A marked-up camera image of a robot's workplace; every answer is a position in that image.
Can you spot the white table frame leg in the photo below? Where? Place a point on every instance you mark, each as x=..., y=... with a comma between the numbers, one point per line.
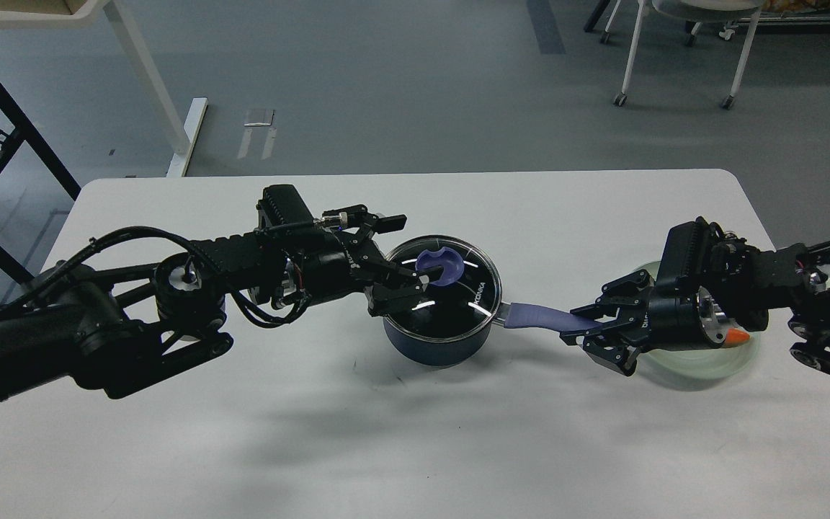
x=181, y=132

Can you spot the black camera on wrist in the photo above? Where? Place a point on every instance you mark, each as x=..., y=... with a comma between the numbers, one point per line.
x=282, y=205
x=681, y=260

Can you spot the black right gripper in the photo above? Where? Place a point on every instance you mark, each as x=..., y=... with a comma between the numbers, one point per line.
x=692, y=321

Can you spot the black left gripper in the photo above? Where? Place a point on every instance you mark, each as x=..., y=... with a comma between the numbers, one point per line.
x=327, y=266

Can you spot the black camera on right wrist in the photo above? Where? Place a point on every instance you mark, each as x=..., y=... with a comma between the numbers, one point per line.
x=681, y=260

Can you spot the blue saucepan with purple handle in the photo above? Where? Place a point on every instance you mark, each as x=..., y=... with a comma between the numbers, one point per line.
x=440, y=335

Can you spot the translucent green plate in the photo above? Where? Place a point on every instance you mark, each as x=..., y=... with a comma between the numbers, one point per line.
x=703, y=365

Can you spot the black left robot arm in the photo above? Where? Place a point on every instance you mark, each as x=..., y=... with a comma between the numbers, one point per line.
x=141, y=305

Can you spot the glass pot lid blue knob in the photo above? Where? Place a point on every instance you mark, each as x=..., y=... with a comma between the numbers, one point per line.
x=469, y=274

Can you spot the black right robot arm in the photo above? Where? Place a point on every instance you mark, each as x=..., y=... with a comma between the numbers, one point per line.
x=708, y=281

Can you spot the orange toy carrot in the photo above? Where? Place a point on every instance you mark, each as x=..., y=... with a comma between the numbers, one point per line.
x=735, y=337

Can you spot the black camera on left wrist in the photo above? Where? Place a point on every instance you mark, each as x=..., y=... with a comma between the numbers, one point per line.
x=282, y=205

